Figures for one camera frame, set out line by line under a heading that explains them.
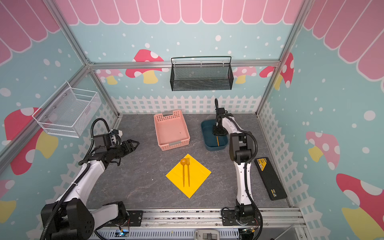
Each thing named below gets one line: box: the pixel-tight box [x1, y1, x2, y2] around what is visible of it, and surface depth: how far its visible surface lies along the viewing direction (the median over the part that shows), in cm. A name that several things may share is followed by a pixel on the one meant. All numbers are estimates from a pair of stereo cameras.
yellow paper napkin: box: [165, 153, 212, 199], surface depth 91 cm
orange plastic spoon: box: [180, 158, 187, 188], surface depth 96 cm
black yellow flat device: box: [254, 157, 288, 201], surface depth 85 cm
